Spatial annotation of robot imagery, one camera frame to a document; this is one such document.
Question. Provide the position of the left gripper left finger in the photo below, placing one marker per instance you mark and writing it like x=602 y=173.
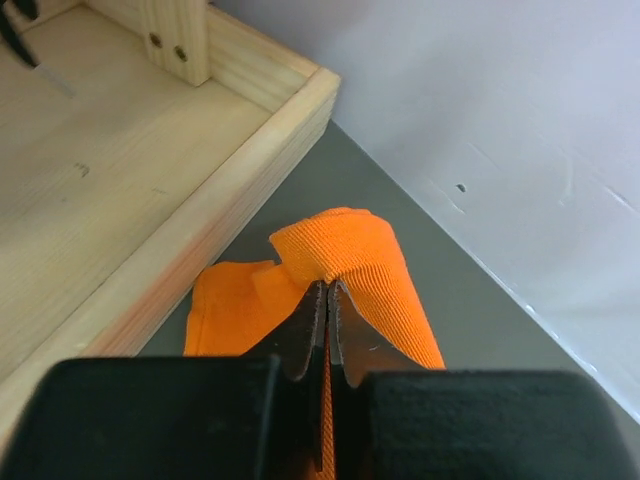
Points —
x=253 y=416

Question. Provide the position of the orange trousers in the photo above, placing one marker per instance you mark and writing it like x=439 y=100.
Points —
x=235 y=305

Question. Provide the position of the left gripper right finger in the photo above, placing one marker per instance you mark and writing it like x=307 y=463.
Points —
x=395 y=419

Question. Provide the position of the wooden rack base tray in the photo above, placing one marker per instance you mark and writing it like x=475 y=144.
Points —
x=149 y=136

